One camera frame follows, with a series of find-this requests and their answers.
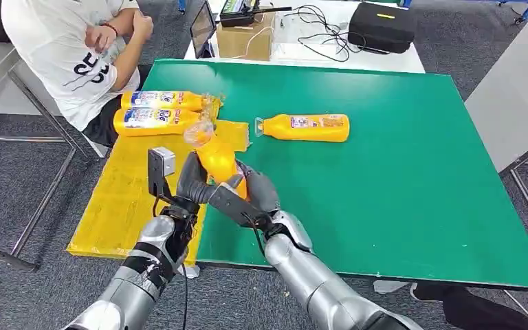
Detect yellow sheet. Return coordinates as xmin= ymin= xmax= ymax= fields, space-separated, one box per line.
xmin=65 ymin=96 xmax=250 ymax=267

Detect grey side table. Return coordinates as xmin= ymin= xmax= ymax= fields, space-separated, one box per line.
xmin=464 ymin=6 xmax=528 ymax=256

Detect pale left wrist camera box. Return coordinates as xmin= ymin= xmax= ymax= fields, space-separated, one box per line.
xmin=147 ymin=146 xmax=177 ymax=199

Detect green table mat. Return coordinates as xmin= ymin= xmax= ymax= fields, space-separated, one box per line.
xmin=141 ymin=58 xmax=528 ymax=292

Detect cardboard box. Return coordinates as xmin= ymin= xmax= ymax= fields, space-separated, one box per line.
xmin=216 ymin=12 xmax=276 ymax=63

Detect orange drink bottle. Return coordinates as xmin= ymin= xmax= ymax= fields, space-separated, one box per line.
xmin=120 ymin=90 xmax=215 ymax=113
xmin=254 ymin=113 xmax=351 ymax=144
xmin=182 ymin=119 xmax=250 ymax=201
xmin=112 ymin=107 xmax=215 ymax=138

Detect white table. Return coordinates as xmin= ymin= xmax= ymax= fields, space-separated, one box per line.
xmin=183 ymin=0 xmax=426 ymax=75

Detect person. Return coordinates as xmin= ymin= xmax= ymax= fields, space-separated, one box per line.
xmin=0 ymin=0 xmax=155 ymax=148

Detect black cables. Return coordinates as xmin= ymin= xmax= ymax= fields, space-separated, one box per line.
xmin=284 ymin=4 xmax=390 ymax=63

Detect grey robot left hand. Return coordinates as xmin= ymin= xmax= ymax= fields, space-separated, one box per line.
xmin=173 ymin=151 xmax=247 ymax=215

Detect black device with antenna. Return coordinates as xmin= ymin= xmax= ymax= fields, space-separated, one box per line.
xmin=219 ymin=0 xmax=293 ymax=28

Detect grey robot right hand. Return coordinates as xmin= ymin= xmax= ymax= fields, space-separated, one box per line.
xmin=210 ymin=159 xmax=282 ymax=225

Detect black carry case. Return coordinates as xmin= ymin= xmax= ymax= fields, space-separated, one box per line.
xmin=347 ymin=2 xmax=417 ymax=54

